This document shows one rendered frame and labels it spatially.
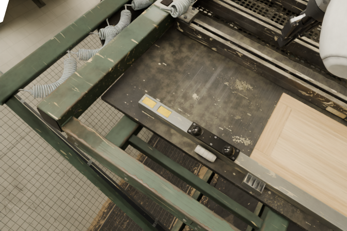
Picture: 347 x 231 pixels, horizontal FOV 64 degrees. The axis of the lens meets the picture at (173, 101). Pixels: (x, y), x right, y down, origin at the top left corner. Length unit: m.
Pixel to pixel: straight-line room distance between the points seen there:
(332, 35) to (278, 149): 0.66
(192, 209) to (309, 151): 0.52
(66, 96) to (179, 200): 0.53
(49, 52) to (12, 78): 0.22
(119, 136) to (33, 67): 0.67
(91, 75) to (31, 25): 5.55
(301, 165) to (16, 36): 5.88
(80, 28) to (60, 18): 5.21
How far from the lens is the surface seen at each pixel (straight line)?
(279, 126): 1.19
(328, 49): 0.56
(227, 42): 1.30
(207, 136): 1.03
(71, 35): 1.67
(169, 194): 0.94
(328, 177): 1.19
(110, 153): 0.98
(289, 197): 1.07
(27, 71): 1.56
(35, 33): 6.52
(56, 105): 1.04
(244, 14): 1.48
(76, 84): 1.08
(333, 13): 0.60
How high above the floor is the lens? 1.89
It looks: 14 degrees down
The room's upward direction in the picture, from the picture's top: 43 degrees counter-clockwise
